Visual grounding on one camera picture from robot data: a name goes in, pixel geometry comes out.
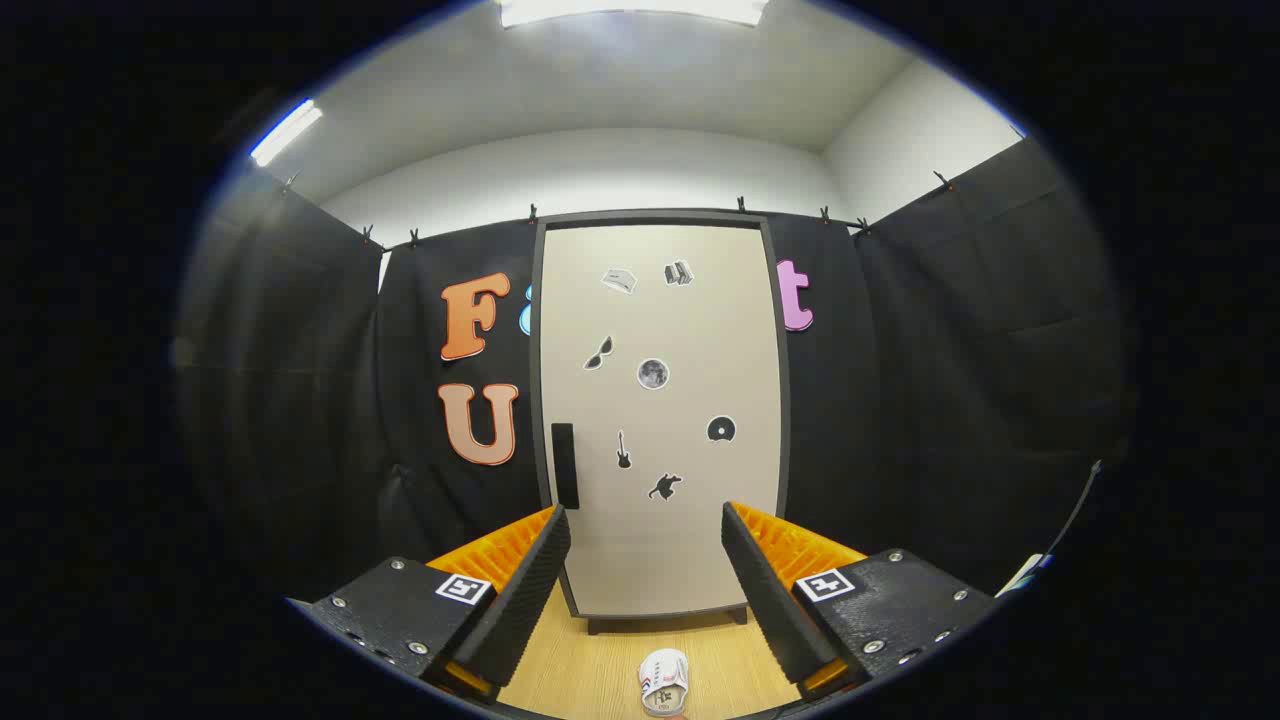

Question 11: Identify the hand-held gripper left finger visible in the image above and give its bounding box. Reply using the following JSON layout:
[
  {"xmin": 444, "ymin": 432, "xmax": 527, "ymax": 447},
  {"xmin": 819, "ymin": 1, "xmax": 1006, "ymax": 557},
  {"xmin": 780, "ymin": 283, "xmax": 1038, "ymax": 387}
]
[{"xmin": 308, "ymin": 504, "xmax": 573, "ymax": 699}]

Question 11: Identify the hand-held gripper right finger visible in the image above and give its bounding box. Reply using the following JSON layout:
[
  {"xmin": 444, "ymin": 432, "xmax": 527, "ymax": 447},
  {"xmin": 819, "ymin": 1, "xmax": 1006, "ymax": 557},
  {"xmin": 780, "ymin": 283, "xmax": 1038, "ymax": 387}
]
[{"xmin": 720, "ymin": 501, "xmax": 998, "ymax": 699}]

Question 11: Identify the white shoe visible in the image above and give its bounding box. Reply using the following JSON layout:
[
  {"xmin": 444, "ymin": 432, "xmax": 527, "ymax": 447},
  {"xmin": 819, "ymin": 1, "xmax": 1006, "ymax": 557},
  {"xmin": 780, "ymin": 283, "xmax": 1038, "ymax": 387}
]
[{"xmin": 638, "ymin": 648, "xmax": 691, "ymax": 718}]

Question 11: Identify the black cabinet door handle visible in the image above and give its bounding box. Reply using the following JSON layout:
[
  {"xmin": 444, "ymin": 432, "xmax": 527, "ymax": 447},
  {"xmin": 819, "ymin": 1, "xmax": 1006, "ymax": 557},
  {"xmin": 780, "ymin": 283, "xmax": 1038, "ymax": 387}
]
[{"xmin": 551, "ymin": 423, "xmax": 581, "ymax": 510}]

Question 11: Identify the dark grey shoe cabinet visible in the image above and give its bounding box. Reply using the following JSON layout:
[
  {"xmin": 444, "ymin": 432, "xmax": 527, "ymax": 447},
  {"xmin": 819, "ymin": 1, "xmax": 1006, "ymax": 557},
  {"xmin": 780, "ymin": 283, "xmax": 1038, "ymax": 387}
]
[{"xmin": 529, "ymin": 209, "xmax": 794, "ymax": 637}]

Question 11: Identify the beige shoe cabinet door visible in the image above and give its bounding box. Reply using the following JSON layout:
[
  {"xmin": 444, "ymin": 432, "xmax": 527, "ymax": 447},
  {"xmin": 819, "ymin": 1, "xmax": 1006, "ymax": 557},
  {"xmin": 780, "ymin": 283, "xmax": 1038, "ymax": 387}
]
[{"xmin": 540, "ymin": 224, "xmax": 783, "ymax": 617}]

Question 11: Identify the black backdrop cloth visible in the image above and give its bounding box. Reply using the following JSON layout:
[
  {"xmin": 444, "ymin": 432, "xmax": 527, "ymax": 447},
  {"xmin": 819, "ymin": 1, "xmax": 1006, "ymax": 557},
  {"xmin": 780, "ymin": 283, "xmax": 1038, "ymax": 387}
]
[{"xmin": 175, "ymin": 135, "xmax": 1136, "ymax": 611}]

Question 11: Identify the white printed object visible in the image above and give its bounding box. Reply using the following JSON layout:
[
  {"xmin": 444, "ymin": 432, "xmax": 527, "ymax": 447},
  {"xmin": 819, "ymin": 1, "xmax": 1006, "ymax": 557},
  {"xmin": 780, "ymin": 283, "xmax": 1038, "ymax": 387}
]
[{"xmin": 995, "ymin": 460, "xmax": 1103, "ymax": 599}]

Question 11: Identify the small ceiling light panel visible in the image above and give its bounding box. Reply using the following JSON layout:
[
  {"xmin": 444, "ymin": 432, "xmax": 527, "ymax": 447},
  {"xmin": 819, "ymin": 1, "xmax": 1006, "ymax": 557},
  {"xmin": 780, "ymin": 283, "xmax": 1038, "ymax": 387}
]
[{"xmin": 250, "ymin": 98, "xmax": 324, "ymax": 168}]

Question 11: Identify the long ceiling light panel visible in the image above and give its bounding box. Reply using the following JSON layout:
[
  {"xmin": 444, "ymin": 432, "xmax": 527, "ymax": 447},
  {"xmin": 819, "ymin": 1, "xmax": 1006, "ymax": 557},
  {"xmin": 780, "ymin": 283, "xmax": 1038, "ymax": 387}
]
[{"xmin": 497, "ymin": 0, "xmax": 771, "ymax": 28}]

